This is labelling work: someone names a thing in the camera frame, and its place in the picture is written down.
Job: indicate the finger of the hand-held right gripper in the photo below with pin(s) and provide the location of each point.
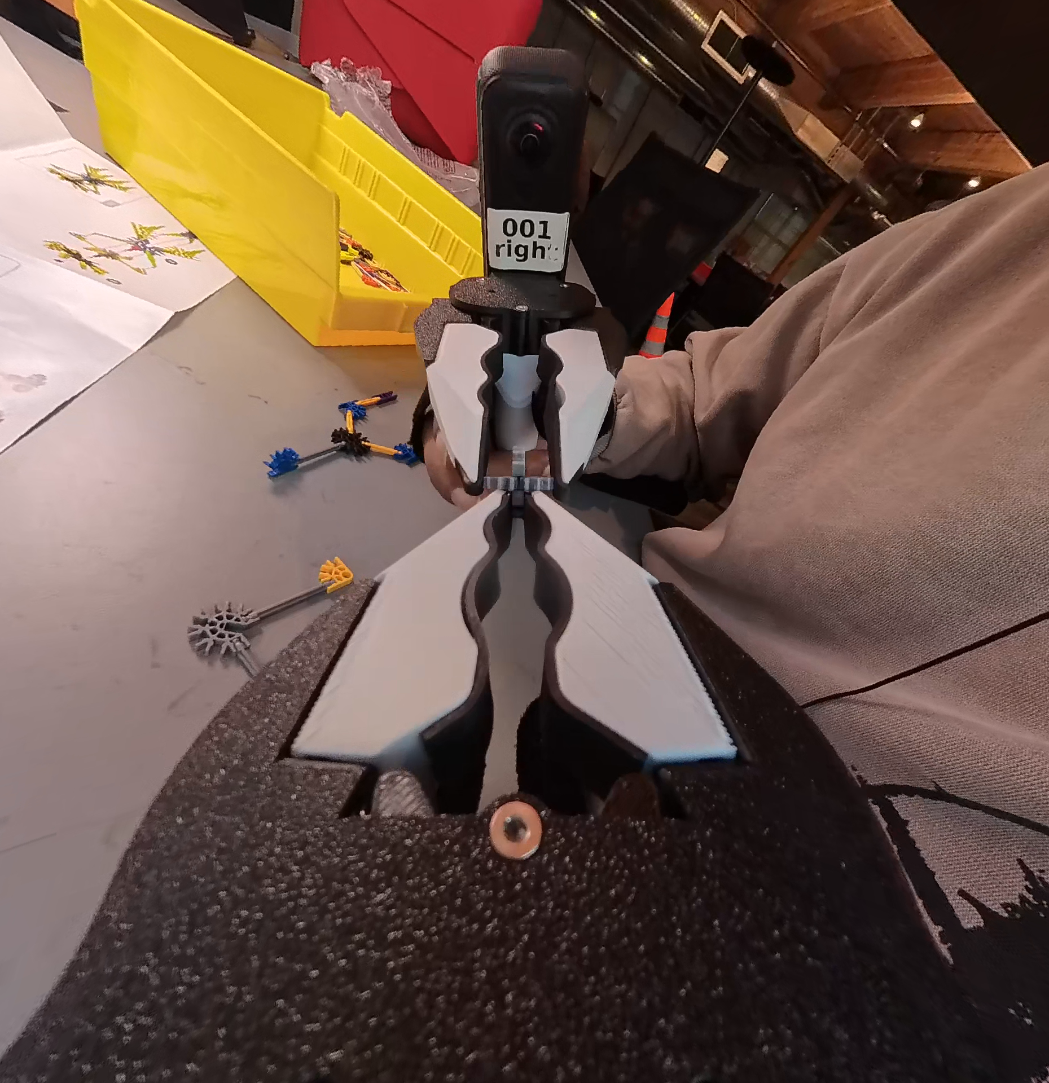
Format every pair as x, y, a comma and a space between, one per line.
583, 398
456, 398

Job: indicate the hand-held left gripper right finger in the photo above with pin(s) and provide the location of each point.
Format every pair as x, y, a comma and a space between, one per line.
634, 668

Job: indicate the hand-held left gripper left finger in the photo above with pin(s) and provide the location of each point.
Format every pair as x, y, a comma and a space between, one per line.
389, 668

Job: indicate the yellow toy connector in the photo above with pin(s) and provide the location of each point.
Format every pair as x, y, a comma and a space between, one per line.
336, 577

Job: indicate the blue yellow toy rod model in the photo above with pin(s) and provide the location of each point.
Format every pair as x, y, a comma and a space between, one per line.
349, 440

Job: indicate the blue toy connector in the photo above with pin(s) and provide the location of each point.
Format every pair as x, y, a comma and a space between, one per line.
280, 464

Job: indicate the yellow parts bin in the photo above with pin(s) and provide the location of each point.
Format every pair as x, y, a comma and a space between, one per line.
194, 169

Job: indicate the white instruction sheet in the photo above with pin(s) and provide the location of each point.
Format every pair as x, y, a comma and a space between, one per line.
67, 296

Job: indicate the person's right forearm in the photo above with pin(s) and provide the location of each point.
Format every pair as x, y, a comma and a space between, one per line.
744, 398

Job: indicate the grey desk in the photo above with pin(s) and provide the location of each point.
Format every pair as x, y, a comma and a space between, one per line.
152, 524

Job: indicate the person's right hand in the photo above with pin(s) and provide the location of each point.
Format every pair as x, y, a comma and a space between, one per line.
446, 478

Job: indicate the orange striped object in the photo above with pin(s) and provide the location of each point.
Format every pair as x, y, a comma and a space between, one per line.
658, 326

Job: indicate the red felt bag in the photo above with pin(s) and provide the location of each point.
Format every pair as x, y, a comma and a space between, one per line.
423, 51

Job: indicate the pile of toy parts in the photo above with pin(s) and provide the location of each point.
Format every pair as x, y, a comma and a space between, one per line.
368, 258

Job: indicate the clear plastic bag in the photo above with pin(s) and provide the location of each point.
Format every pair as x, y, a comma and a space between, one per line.
363, 85

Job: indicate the white framed screen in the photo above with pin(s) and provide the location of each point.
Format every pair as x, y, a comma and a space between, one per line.
727, 42

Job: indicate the black round lamp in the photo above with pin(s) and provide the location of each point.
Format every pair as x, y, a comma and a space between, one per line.
768, 63

